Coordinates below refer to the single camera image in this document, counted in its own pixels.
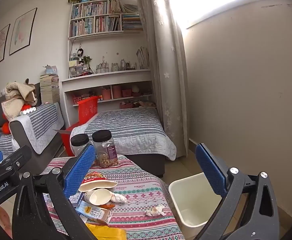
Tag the dark grey sofa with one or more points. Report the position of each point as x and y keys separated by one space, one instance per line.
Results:
x=23 y=135

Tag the striped sofa quilt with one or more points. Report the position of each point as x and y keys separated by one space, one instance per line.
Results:
x=3 y=143
x=43 y=125

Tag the pink pot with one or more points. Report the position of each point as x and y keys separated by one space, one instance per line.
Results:
x=117 y=92
x=106 y=93

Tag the patterned striped tablecloth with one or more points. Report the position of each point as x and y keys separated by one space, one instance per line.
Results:
x=135 y=192

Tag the white tissue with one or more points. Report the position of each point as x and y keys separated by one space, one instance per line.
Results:
x=119 y=198

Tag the tall stack of magazines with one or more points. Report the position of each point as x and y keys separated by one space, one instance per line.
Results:
x=49 y=90

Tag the person's left hand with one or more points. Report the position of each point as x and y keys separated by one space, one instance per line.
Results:
x=2 y=220

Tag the framed tree picture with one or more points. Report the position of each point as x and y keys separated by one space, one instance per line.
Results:
x=0 y=46

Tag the purple label nut jar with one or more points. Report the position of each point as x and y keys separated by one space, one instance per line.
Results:
x=105 y=152

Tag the glass bottle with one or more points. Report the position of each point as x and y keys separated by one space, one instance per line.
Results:
x=123 y=65

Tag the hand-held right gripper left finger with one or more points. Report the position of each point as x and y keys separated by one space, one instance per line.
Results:
x=79 y=170

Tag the pile of plush toys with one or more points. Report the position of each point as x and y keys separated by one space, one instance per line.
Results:
x=138 y=104

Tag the beige fleece blanket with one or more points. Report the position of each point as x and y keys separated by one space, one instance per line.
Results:
x=12 y=100

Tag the light blue tissue box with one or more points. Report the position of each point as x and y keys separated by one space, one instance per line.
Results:
x=50 y=70

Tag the stack of colourful booklets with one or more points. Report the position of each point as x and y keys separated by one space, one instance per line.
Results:
x=132 y=22

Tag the yellow packet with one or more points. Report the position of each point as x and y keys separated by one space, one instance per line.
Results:
x=105 y=233

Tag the clear desk organizer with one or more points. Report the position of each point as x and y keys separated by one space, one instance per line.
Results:
x=78 y=70

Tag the pen holder with pens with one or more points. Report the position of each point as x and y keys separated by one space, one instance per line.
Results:
x=102 y=68

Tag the dark daybed base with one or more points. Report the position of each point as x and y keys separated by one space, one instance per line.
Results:
x=148 y=166

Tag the grey flowered curtain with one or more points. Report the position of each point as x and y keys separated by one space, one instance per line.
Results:
x=166 y=55

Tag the beige paper cup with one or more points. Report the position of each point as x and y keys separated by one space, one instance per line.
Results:
x=98 y=197

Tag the printed tissue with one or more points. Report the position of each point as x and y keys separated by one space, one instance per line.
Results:
x=156 y=210

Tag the blue and white milk carton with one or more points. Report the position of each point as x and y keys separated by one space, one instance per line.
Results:
x=93 y=212

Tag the white bookshelf unit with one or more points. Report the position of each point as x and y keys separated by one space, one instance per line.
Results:
x=105 y=75

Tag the small potted plant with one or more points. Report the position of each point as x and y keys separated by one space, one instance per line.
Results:
x=86 y=59

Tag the black haired figurine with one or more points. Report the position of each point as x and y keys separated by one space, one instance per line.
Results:
x=79 y=53

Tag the blue label snack jar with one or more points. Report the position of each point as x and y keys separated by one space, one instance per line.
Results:
x=79 y=141

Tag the white trash bin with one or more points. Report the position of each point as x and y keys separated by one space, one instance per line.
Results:
x=186 y=195

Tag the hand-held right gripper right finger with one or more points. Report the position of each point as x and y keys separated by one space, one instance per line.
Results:
x=211 y=172

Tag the orange wrapper scrap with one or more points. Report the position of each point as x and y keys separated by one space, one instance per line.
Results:
x=108 y=206

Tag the small pink basket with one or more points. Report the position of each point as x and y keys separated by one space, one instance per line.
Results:
x=77 y=100

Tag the red plastic basket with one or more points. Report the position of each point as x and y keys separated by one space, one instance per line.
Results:
x=87 y=110

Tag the white plush toy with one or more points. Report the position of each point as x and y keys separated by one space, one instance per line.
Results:
x=135 y=88

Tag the leaning booklets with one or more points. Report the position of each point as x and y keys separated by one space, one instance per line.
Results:
x=143 y=58

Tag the framed pastel picture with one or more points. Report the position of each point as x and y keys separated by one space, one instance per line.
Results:
x=23 y=31

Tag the red plush toy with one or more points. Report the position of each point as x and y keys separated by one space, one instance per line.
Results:
x=6 y=128

